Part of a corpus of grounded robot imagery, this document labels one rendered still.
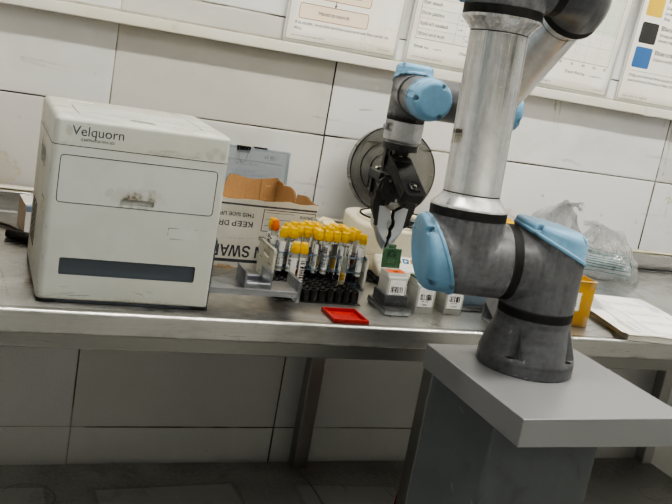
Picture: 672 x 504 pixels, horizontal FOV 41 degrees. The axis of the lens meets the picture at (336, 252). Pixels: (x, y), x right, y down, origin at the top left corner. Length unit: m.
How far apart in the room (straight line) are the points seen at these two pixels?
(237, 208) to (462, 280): 0.65
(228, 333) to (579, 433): 0.60
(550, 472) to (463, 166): 0.49
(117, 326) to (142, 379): 0.80
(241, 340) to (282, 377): 0.84
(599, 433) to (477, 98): 0.50
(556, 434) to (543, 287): 0.23
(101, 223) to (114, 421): 0.93
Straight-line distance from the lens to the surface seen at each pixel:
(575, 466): 1.48
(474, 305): 1.90
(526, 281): 1.37
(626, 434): 1.36
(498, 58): 1.33
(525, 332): 1.40
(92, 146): 1.47
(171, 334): 1.53
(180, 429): 2.38
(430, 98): 1.64
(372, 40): 2.26
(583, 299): 1.94
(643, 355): 2.00
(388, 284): 1.73
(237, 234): 1.86
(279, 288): 1.63
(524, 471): 1.43
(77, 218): 1.49
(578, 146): 2.61
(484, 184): 1.33
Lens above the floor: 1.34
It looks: 12 degrees down
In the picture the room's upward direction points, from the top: 10 degrees clockwise
